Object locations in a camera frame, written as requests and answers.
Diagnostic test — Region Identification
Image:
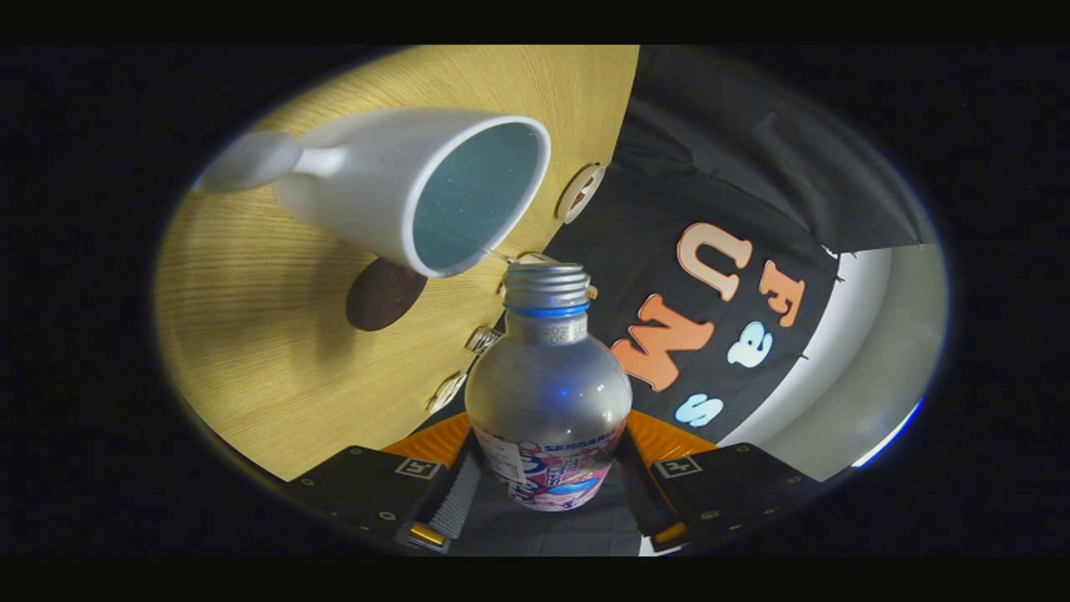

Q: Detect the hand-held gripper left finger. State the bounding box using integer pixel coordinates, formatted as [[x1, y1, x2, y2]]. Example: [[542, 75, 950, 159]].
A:
[[288, 411, 484, 553]]

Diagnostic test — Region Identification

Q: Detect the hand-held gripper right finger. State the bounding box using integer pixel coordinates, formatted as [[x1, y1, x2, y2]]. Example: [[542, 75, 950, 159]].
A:
[[614, 410, 824, 553]]

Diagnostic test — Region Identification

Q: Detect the round brown coaster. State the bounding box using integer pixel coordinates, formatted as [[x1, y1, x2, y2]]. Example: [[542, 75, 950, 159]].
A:
[[345, 257, 429, 332]]

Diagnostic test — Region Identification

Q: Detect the silver juice bottle printed label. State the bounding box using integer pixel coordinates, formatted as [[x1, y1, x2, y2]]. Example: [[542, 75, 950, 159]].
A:
[[465, 262, 634, 513]]

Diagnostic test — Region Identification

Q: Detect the white cup blue inside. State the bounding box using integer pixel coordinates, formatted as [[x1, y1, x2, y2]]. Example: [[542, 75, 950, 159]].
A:
[[194, 109, 553, 279]]

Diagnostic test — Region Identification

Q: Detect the white divided tray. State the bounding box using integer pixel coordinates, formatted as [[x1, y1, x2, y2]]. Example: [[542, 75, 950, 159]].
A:
[[428, 371, 467, 414]]

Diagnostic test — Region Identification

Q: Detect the wooden table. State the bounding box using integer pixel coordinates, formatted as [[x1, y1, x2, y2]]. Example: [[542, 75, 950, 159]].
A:
[[155, 46, 640, 483]]

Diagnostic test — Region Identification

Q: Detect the white toaster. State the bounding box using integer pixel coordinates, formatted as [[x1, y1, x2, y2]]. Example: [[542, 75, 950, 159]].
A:
[[517, 251, 599, 300]]

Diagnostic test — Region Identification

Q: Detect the black backdrop cloth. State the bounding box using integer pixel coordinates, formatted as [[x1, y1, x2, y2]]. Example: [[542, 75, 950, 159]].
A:
[[418, 46, 937, 557]]

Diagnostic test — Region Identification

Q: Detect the round white plate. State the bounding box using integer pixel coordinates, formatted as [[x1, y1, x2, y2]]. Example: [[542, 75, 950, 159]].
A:
[[556, 163, 606, 225]]

